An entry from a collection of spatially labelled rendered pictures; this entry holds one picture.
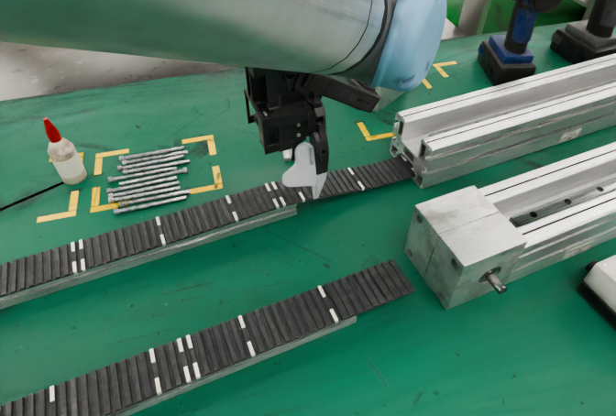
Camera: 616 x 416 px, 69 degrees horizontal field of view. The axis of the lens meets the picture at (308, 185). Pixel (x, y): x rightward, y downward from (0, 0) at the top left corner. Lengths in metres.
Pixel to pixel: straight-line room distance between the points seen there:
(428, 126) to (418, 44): 0.46
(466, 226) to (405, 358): 0.17
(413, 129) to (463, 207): 0.20
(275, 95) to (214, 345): 0.29
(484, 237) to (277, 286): 0.26
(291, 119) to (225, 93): 0.41
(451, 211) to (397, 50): 0.32
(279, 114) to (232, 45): 0.35
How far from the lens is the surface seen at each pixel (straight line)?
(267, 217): 0.66
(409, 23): 0.30
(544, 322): 0.64
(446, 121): 0.78
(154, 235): 0.64
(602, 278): 0.65
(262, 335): 0.53
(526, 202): 0.68
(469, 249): 0.54
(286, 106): 0.54
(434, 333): 0.59
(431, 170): 0.72
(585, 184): 0.77
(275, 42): 0.20
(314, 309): 0.54
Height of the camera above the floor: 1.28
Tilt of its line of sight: 45 degrees down
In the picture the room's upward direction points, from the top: straight up
